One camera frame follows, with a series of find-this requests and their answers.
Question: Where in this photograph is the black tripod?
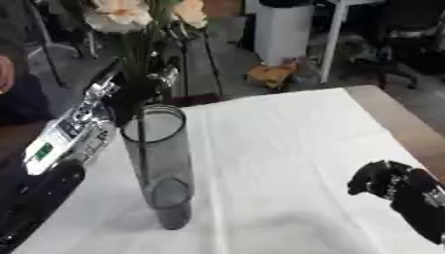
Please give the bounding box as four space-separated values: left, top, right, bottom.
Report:
172 23 226 100

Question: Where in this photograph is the grey glass cylinder vase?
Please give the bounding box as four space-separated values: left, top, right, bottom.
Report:
118 103 195 231

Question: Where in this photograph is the yellow bag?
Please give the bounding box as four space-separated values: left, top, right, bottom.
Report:
244 62 303 91

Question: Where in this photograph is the person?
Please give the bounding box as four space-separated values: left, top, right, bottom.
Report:
0 0 56 127

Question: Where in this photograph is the white bin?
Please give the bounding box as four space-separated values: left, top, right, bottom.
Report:
251 0 317 67

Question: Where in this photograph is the cream artificial flower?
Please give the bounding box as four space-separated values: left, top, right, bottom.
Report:
79 0 157 199
146 0 211 72

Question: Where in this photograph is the person's hand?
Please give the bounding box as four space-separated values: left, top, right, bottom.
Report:
0 55 18 95

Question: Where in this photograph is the white table leg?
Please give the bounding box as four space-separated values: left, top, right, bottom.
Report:
318 0 352 84

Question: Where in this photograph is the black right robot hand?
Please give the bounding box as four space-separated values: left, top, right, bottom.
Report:
346 159 445 246

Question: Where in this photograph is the black office chair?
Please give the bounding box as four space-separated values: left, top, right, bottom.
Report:
367 0 445 91

